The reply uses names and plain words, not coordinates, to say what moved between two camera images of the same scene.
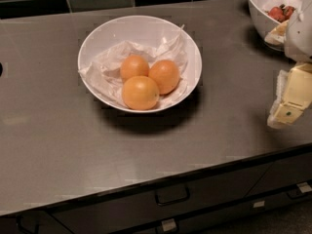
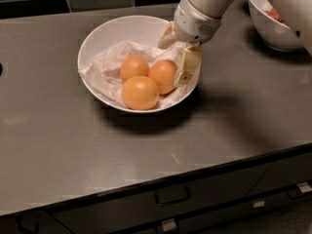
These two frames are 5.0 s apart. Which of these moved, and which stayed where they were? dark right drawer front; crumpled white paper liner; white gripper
Moved: white gripper
Stayed: crumpled white paper liner; dark right drawer front
